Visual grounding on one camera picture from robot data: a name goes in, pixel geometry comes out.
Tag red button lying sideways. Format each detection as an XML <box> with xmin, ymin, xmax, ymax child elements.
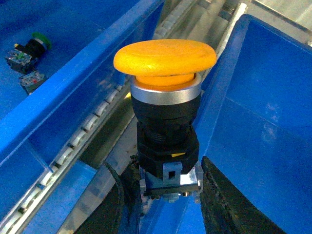
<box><xmin>19</xmin><ymin>71</ymin><xmax>47</xmax><ymax>95</ymax></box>

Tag green push button upright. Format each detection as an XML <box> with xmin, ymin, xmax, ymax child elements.
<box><xmin>5</xmin><ymin>32</ymin><xmax>52</xmax><ymax>75</ymax></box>

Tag yellow mushroom push button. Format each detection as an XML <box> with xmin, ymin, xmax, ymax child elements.
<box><xmin>114</xmin><ymin>39</ymin><xmax>217</xmax><ymax>203</ymax></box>

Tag left roller track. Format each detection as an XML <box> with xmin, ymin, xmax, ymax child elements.
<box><xmin>0</xmin><ymin>0</ymin><xmax>196</xmax><ymax>234</ymax></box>

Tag blue source bin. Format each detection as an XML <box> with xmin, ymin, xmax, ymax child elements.
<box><xmin>0</xmin><ymin>0</ymin><xmax>164</xmax><ymax>215</ymax></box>

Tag blue target bin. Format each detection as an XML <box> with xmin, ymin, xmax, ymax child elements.
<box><xmin>195</xmin><ymin>14</ymin><xmax>312</xmax><ymax>234</ymax></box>

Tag metal centre divider rail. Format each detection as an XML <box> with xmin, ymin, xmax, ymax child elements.
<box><xmin>56</xmin><ymin>0</ymin><xmax>237</xmax><ymax>234</ymax></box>

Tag worn right gripper right finger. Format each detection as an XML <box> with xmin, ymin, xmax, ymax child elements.
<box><xmin>200</xmin><ymin>156</ymin><xmax>284</xmax><ymax>234</ymax></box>

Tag worn right gripper left finger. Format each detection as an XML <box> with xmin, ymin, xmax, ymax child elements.
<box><xmin>74</xmin><ymin>155</ymin><xmax>142</xmax><ymax>234</ymax></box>

